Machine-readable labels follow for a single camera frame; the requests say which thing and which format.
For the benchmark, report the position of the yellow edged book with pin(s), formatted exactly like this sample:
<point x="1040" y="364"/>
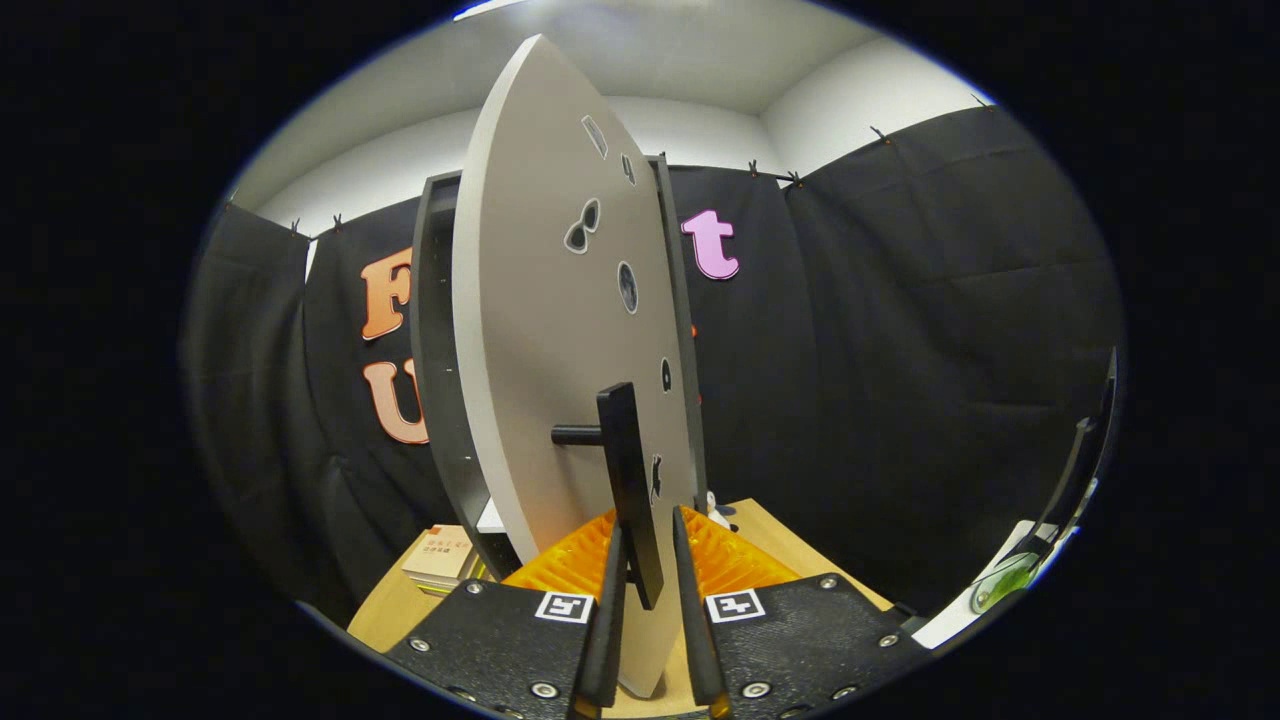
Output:
<point x="462" y="589"/>

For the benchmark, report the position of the dark grey shoe cabinet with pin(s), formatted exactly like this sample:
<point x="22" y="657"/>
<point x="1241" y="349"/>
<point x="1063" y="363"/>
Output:
<point x="440" y="350"/>

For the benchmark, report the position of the white flat object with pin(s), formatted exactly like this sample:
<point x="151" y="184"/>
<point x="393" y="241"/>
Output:
<point x="960" y="620"/>

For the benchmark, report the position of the green round object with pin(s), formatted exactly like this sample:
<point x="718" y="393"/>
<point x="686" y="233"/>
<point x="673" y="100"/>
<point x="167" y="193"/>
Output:
<point x="1000" y="582"/>

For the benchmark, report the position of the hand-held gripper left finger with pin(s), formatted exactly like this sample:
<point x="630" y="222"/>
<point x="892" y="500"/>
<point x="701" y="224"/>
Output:
<point x="605" y="640"/>

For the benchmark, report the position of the white shoe cabinet door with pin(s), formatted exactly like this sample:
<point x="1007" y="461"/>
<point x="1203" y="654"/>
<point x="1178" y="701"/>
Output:
<point x="540" y="350"/>

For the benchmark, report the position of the ceiling light strip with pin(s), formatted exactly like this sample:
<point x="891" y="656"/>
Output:
<point x="490" y="9"/>

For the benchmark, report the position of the black backdrop cloth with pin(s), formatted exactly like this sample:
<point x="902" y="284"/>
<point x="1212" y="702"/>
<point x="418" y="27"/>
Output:
<point x="900" y="350"/>

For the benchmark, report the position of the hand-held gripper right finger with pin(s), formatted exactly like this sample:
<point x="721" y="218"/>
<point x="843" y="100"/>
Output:
<point x="692" y="620"/>

